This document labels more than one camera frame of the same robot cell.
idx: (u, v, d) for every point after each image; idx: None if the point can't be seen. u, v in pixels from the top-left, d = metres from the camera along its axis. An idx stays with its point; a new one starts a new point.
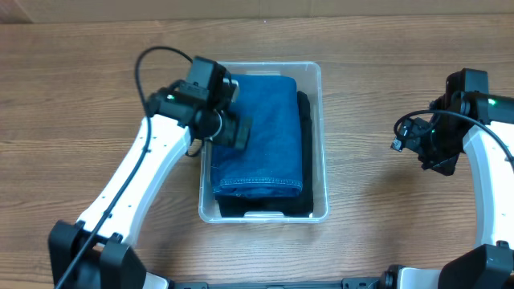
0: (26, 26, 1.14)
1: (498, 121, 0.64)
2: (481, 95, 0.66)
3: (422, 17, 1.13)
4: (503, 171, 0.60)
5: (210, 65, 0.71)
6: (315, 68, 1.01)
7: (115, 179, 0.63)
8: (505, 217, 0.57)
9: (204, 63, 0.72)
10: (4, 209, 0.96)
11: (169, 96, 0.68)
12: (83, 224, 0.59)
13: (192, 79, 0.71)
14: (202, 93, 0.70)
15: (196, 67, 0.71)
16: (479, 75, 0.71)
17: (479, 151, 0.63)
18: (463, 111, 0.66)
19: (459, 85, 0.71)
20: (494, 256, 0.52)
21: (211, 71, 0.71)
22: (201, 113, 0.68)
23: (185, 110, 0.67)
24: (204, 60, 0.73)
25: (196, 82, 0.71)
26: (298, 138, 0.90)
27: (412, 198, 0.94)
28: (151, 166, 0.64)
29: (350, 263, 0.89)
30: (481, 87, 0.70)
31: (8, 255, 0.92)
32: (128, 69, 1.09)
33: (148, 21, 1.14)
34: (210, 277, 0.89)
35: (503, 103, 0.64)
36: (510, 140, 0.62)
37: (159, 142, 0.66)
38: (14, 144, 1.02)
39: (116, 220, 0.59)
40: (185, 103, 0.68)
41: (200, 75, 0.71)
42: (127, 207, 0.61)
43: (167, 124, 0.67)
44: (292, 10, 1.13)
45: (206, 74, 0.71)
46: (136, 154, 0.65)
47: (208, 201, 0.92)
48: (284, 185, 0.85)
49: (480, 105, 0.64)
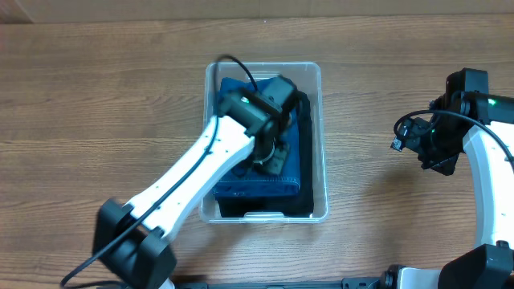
0: (26, 26, 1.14)
1: (497, 120, 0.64)
2: (481, 94, 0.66)
3: (422, 17, 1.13)
4: (503, 171, 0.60)
5: (291, 87, 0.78)
6: (315, 68, 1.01)
7: (172, 172, 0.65)
8: (505, 218, 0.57)
9: (286, 83, 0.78)
10: (3, 209, 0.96)
11: (243, 99, 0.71)
12: (132, 208, 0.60)
13: (268, 95, 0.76)
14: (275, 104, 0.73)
15: (277, 83, 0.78)
16: (479, 75, 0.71)
17: (478, 151, 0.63)
18: (463, 111, 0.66)
19: (459, 85, 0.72)
20: (494, 256, 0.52)
21: (294, 92, 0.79)
22: (271, 123, 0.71)
23: (262, 116, 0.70)
24: (287, 81, 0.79)
25: (273, 97, 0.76)
26: (295, 141, 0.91)
27: (411, 198, 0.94)
28: (203, 177, 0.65)
29: (350, 263, 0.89)
30: (481, 87, 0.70)
31: (8, 255, 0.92)
32: (128, 69, 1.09)
33: (148, 21, 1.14)
34: (210, 276, 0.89)
35: (503, 103, 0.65)
36: (510, 140, 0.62)
37: (222, 145, 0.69)
38: (14, 144, 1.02)
39: (211, 160, 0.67)
40: (265, 107, 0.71)
41: (278, 92, 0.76)
42: (218, 156, 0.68)
43: (234, 130, 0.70)
44: (292, 10, 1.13)
45: (285, 95, 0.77)
46: (197, 150, 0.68)
47: (208, 201, 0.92)
48: (279, 182, 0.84)
49: (480, 106, 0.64)
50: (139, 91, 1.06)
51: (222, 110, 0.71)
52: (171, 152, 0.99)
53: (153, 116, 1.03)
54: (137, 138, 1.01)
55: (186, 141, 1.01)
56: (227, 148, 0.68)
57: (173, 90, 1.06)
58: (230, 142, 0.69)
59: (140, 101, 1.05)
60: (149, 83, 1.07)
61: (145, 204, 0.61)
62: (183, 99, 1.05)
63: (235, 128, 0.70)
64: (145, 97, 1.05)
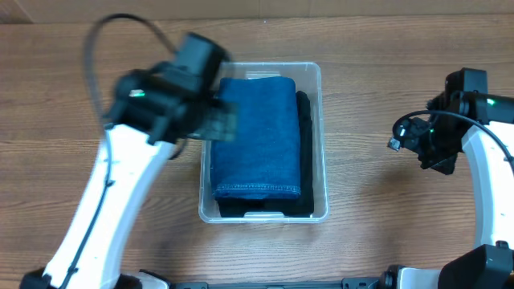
0: (26, 26, 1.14)
1: (497, 120, 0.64)
2: (480, 94, 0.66)
3: (422, 18, 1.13)
4: (502, 170, 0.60)
5: (205, 43, 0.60)
6: (315, 68, 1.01)
7: (75, 225, 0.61)
8: (504, 217, 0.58)
9: (200, 42, 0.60)
10: (4, 209, 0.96)
11: (137, 91, 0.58)
12: (50, 278, 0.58)
13: (178, 63, 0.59)
14: (189, 79, 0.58)
15: (191, 46, 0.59)
16: (479, 73, 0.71)
17: (477, 151, 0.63)
18: (463, 111, 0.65)
19: (459, 85, 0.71)
20: (493, 256, 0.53)
21: (207, 50, 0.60)
22: (185, 107, 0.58)
23: (170, 103, 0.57)
24: (199, 36, 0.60)
25: (187, 66, 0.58)
26: (297, 144, 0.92)
27: (410, 198, 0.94)
28: (112, 219, 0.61)
29: (350, 263, 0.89)
30: (479, 85, 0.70)
31: (8, 255, 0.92)
32: (128, 69, 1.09)
33: (148, 22, 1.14)
34: (210, 276, 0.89)
35: (503, 103, 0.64)
36: (509, 140, 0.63)
37: (122, 168, 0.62)
38: (14, 144, 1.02)
39: (113, 193, 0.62)
40: (167, 91, 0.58)
41: (189, 56, 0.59)
42: (120, 190, 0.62)
43: (128, 137, 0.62)
44: (292, 10, 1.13)
45: (201, 54, 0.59)
46: (97, 185, 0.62)
47: (208, 200, 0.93)
48: (279, 190, 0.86)
49: (480, 107, 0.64)
50: None
51: (114, 116, 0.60)
52: None
53: None
54: None
55: None
56: (132, 169, 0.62)
57: None
58: (132, 163, 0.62)
59: None
60: None
61: (62, 270, 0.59)
62: None
63: (124, 139, 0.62)
64: None
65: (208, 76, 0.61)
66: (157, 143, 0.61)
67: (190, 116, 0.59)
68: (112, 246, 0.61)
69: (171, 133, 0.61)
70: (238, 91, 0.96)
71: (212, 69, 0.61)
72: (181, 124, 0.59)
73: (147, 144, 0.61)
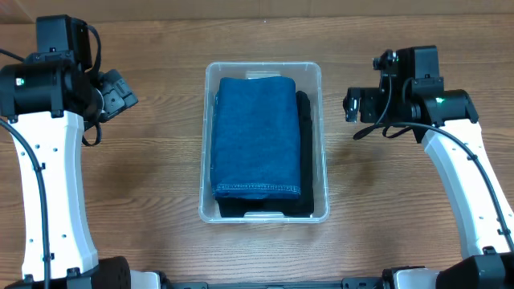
0: (26, 26, 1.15)
1: (449, 119, 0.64)
2: (427, 94, 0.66)
3: (422, 18, 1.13)
4: (468, 170, 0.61)
5: (59, 20, 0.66)
6: (316, 68, 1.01)
7: (30, 220, 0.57)
8: (483, 220, 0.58)
9: (52, 22, 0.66)
10: (4, 209, 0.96)
11: (18, 82, 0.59)
12: (30, 278, 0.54)
13: (49, 45, 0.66)
14: (66, 54, 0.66)
15: (46, 29, 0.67)
16: (429, 52, 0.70)
17: (441, 153, 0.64)
18: (415, 115, 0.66)
19: (409, 66, 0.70)
20: (484, 266, 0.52)
21: (64, 26, 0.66)
22: (68, 76, 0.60)
23: (49, 80, 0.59)
24: (46, 18, 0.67)
25: (54, 47, 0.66)
26: (297, 143, 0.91)
27: (411, 198, 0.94)
28: (59, 193, 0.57)
29: (349, 263, 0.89)
30: (430, 66, 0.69)
31: (8, 255, 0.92)
32: (128, 69, 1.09)
33: (148, 22, 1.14)
34: (210, 276, 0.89)
35: (451, 98, 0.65)
36: (469, 136, 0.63)
37: (44, 148, 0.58)
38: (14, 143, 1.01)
39: (49, 174, 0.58)
40: (45, 72, 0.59)
41: (51, 35, 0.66)
42: (54, 168, 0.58)
43: (37, 118, 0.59)
44: (292, 10, 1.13)
45: (61, 30, 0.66)
46: (30, 176, 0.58)
47: (208, 200, 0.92)
48: (279, 190, 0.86)
49: (430, 107, 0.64)
50: (139, 91, 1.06)
51: (9, 112, 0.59)
52: (171, 152, 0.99)
53: (153, 116, 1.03)
54: (137, 138, 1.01)
55: (186, 141, 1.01)
56: (55, 144, 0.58)
57: (173, 90, 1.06)
58: (50, 138, 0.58)
59: (140, 101, 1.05)
60: (149, 83, 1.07)
61: (37, 264, 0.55)
62: (183, 99, 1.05)
63: (36, 120, 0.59)
64: (145, 96, 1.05)
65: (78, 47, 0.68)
66: (62, 112, 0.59)
67: (81, 79, 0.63)
68: (72, 220, 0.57)
69: (71, 103, 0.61)
70: (238, 91, 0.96)
71: (80, 39, 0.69)
72: (76, 93, 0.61)
73: (54, 117, 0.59)
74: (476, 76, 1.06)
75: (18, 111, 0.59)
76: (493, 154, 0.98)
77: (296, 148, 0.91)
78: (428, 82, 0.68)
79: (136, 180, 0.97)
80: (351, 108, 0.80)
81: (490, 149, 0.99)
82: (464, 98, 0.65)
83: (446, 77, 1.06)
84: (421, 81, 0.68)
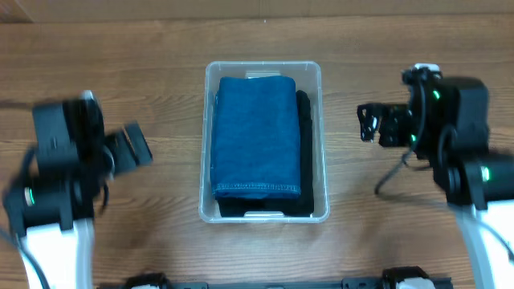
0: (26, 26, 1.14)
1: (493, 201, 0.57)
2: (474, 157, 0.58)
3: (422, 17, 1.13)
4: (506, 265, 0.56)
5: (59, 112, 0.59)
6: (316, 68, 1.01)
7: None
8: None
9: (50, 111, 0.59)
10: (3, 209, 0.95)
11: (28, 200, 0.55)
12: None
13: (48, 136, 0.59)
14: (69, 149, 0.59)
15: (43, 124, 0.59)
16: (475, 94, 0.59)
17: (477, 243, 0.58)
18: (454, 181, 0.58)
19: (450, 107, 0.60)
20: None
21: (63, 118, 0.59)
22: (79, 183, 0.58)
23: (59, 197, 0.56)
24: (43, 107, 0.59)
25: (54, 138, 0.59)
26: (298, 142, 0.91)
27: (411, 198, 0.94)
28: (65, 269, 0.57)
29: (350, 263, 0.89)
30: (477, 111, 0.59)
31: (8, 255, 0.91)
32: (128, 68, 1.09)
33: (148, 21, 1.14)
34: (210, 276, 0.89)
35: (499, 172, 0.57)
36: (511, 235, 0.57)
37: (42, 235, 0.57)
38: (14, 144, 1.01)
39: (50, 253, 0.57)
40: (54, 181, 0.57)
41: (52, 128, 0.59)
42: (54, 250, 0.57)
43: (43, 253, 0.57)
44: (292, 10, 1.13)
45: (61, 123, 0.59)
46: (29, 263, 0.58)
47: (207, 200, 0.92)
48: (279, 189, 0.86)
49: (472, 179, 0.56)
50: (139, 91, 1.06)
51: (18, 229, 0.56)
52: (170, 152, 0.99)
53: (153, 116, 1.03)
54: None
55: (186, 140, 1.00)
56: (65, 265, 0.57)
57: (173, 90, 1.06)
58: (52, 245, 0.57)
59: (140, 101, 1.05)
60: (149, 83, 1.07)
61: None
62: (183, 99, 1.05)
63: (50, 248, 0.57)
64: (144, 96, 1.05)
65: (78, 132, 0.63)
66: (72, 231, 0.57)
67: (90, 187, 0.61)
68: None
69: (81, 214, 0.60)
70: (238, 91, 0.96)
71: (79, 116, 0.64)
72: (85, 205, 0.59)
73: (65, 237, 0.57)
74: (476, 76, 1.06)
75: (28, 226, 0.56)
76: None
77: (296, 148, 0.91)
78: (471, 132, 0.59)
79: (136, 180, 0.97)
80: (370, 127, 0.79)
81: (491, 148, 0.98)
82: (512, 165, 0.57)
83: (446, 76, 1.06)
84: (462, 131, 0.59)
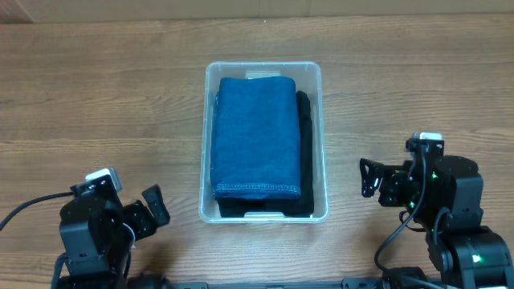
0: (26, 26, 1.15)
1: (482, 285, 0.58)
2: (466, 242, 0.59)
3: (422, 17, 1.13)
4: None
5: (84, 228, 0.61)
6: (316, 68, 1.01)
7: None
8: None
9: (75, 227, 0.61)
10: (4, 209, 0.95)
11: None
12: None
13: (79, 252, 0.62)
14: (99, 261, 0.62)
15: (71, 238, 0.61)
16: (473, 183, 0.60)
17: None
18: (446, 263, 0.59)
19: (449, 194, 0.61)
20: None
21: (89, 234, 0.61)
22: None
23: None
24: (70, 225, 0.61)
25: (84, 254, 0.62)
26: (298, 143, 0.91)
27: None
28: None
29: (349, 263, 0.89)
30: (472, 201, 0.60)
31: (8, 255, 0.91)
32: (128, 69, 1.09)
33: (148, 21, 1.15)
34: (210, 277, 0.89)
35: (489, 261, 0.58)
36: None
37: None
38: (15, 144, 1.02)
39: None
40: None
41: (80, 244, 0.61)
42: None
43: None
44: (292, 10, 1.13)
45: (87, 238, 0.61)
46: None
47: (208, 200, 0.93)
48: (279, 190, 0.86)
49: (462, 265, 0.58)
50: (139, 91, 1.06)
51: None
52: (171, 152, 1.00)
53: (152, 116, 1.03)
54: (137, 138, 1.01)
55: (186, 141, 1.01)
56: None
57: (173, 90, 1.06)
58: None
59: (140, 101, 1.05)
60: (149, 83, 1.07)
61: None
62: (183, 99, 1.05)
63: None
64: (144, 97, 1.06)
65: (103, 225, 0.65)
66: None
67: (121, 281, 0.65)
68: None
69: None
70: (238, 91, 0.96)
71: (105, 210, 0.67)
72: None
73: None
74: (476, 76, 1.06)
75: None
76: (494, 153, 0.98)
77: (297, 148, 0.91)
78: (466, 217, 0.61)
79: (136, 180, 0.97)
80: (372, 185, 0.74)
81: (491, 148, 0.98)
82: (503, 247, 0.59)
83: (446, 76, 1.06)
84: (457, 216, 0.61)
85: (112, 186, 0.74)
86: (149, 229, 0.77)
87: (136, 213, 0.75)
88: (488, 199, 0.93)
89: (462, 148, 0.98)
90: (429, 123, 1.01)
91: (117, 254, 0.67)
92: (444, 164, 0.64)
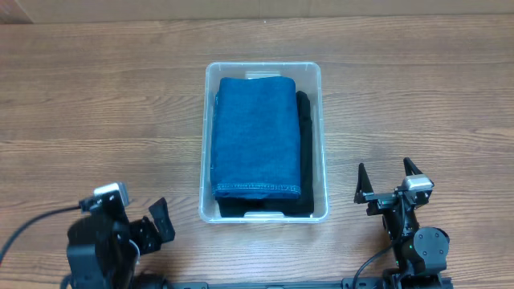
0: (26, 26, 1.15)
1: None
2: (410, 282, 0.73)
3: (422, 18, 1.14)
4: None
5: (92, 251, 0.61)
6: (315, 68, 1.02)
7: None
8: None
9: (84, 250, 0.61)
10: (3, 209, 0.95)
11: None
12: None
13: (84, 274, 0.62)
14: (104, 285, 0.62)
15: (79, 261, 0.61)
16: (437, 264, 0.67)
17: None
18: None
19: (418, 265, 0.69)
20: None
21: (96, 258, 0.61)
22: None
23: None
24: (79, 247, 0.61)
25: (90, 275, 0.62)
26: (298, 143, 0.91)
27: None
28: None
29: (349, 263, 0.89)
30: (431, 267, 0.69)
31: (8, 255, 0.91)
32: (128, 69, 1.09)
33: (148, 22, 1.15)
34: (210, 277, 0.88)
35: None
36: None
37: None
38: (14, 144, 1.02)
39: None
40: None
41: (87, 266, 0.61)
42: None
43: None
44: (292, 10, 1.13)
45: (95, 262, 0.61)
46: None
47: (208, 200, 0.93)
48: (279, 190, 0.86)
49: None
50: (139, 91, 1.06)
51: None
52: (170, 152, 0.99)
53: (152, 116, 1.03)
54: (137, 138, 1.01)
55: (186, 141, 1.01)
56: None
57: (173, 90, 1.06)
58: None
59: (140, 101, 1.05)
60: (149, 83, 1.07)
61: None
62: (183, 99, 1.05)
63: None
64: (144, 97, 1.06)
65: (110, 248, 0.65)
66: None
67: None
68: None
69: None
70: (238, 91, 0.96)
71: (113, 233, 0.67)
72: None
73: None
74: (476, 76, 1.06)
75: None
76: (494, 153, 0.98)
77: (297, 148, 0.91)
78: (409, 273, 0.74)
79: (136, 179, 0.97)
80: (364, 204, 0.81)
81: (491, 149, 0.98)
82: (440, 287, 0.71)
83: (446, 77, 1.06)
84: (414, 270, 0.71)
85: (120, 201, 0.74)
86: (153, 246, 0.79)
87: (142, 229, 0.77)
88: (489, 199, 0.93)
89: (463, 148, 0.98)
90: (428, 123, 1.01)
91: (120, 276, 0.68)
92: (420, 241, 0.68)
